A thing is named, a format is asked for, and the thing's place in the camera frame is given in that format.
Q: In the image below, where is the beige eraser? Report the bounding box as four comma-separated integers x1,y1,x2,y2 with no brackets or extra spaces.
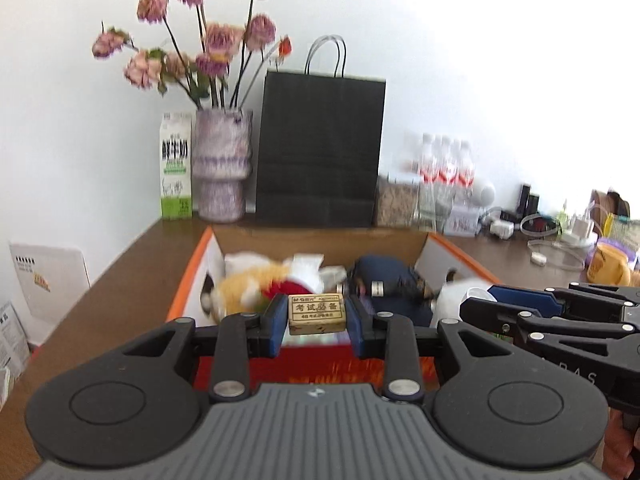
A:
287,292,347,336

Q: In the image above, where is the black paper bag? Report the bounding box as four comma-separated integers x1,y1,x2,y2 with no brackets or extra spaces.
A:
255,35,387,228

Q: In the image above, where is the purple fuzzy vase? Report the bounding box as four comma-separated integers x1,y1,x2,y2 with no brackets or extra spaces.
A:
192,108,252,223

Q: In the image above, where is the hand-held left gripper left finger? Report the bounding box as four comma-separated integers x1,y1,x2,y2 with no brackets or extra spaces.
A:
120,295,287,402

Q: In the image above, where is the person's right hand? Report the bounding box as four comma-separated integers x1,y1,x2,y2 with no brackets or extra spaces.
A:
604,412,640,480

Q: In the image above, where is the dark brown object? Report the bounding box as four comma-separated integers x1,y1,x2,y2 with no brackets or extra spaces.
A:
590,189,632,222

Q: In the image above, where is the dried pink rose bouquet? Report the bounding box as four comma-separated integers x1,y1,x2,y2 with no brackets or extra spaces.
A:
91,0,293,111

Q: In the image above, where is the white wall panel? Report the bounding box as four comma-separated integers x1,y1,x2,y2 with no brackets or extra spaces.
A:
9,243,92,346

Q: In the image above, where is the red artificial rose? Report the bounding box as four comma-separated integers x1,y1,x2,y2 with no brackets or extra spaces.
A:
259,254,327,307

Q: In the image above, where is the white printed package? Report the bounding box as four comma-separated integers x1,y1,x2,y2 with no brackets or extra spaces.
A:
444,206,483,237

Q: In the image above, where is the yellow and white plush toy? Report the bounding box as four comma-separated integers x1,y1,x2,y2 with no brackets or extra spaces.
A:
200,251,301,323

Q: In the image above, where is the clear drinking glass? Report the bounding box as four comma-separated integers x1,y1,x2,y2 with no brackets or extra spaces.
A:
417,185,453,233

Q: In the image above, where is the white charging cable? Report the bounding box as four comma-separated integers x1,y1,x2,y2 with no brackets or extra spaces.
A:
520,214,587,267

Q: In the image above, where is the white and green milk carton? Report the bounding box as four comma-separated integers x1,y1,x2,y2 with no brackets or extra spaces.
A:
159,112,194,220

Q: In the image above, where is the clear seed container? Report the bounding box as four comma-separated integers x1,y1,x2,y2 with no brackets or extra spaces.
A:
375,175,419,228

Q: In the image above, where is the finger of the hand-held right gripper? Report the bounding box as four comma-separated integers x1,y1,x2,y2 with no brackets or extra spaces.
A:
487,282,640,324
459,296,640,357

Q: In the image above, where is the pale green patterned bag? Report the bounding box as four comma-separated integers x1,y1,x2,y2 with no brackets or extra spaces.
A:
605,215,640,257

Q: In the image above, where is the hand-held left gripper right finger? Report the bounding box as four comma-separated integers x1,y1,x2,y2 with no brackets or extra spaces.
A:
345,295,511,402

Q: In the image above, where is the yellow mug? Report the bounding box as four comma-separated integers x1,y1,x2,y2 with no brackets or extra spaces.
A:
586,242,634,285

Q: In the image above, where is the red cardboard box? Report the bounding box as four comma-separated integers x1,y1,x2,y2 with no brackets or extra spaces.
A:
165,225,503,401

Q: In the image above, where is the printed paper leaflet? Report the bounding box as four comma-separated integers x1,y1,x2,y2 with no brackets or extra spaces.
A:
0,302,31,382

